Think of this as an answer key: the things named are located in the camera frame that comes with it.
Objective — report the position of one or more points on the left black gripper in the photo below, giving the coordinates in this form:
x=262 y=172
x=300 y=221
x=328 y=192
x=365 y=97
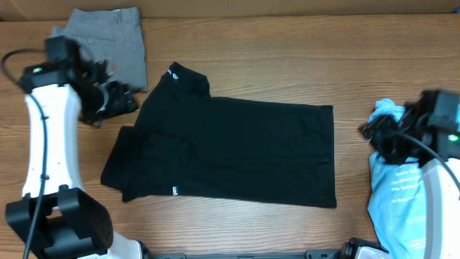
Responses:
x=122 y=103

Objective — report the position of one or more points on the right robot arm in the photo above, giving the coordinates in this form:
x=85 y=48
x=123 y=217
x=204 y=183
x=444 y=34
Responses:
x=441 y=180

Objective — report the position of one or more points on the folded grey shorts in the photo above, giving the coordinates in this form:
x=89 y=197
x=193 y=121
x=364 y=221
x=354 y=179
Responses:
x=115 y=35

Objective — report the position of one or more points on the black t-shirt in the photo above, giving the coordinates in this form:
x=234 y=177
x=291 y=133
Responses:
x=185 y=142

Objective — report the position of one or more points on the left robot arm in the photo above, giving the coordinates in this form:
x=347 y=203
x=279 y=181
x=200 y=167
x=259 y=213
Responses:
x=56 y=218

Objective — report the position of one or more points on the light blue t-shirt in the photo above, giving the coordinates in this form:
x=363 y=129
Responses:
x=397 y=207

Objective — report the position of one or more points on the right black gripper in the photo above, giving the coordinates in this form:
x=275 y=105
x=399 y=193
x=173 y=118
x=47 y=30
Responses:
x=375 y=131

